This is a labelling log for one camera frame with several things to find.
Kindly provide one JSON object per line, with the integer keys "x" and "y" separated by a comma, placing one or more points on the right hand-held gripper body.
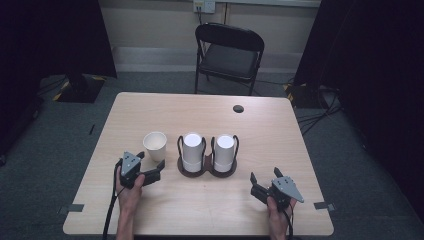
{"x": 285, "y": 189}

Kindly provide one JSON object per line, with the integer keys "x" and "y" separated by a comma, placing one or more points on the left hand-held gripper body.
{"x": 130, "y": 166}

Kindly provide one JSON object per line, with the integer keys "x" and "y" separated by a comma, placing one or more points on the single white paper cup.
{"x": 156, "y": 151}

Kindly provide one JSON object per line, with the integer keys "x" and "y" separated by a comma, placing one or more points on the dark brown double cup holder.
{"x": 208, "y": 167}

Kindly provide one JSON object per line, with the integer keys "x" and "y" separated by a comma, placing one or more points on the person's right hand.
{"x": 279, "y": 221}

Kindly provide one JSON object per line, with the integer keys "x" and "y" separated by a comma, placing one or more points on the person's left hand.
{"x": 128, "y": 200}

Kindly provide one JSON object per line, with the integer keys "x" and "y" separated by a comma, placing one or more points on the grey tape strip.
{"x": 324, "y": 206}
{"x": 71, "y": 208}

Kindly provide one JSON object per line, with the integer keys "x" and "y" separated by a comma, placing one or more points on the black pen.
{"x": 91, "y": 129}

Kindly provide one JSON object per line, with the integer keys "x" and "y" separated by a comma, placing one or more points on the black table grommet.
{"x": 238, "y": 108}

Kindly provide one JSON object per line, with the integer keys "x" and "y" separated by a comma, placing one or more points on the black stand base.
{"x": 301, "y": 96}
{"x": 80, "y": 90}

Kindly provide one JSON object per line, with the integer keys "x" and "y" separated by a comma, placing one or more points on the black folding chair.
{"x": 228, "y": 61}

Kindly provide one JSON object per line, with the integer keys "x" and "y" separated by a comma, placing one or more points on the dark curtain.
{"x": 50, "y": 40}
{"x": 376, "y": 66}

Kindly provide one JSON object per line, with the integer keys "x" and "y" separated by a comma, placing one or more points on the white wall socket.
{"x": 204, "y": 6}

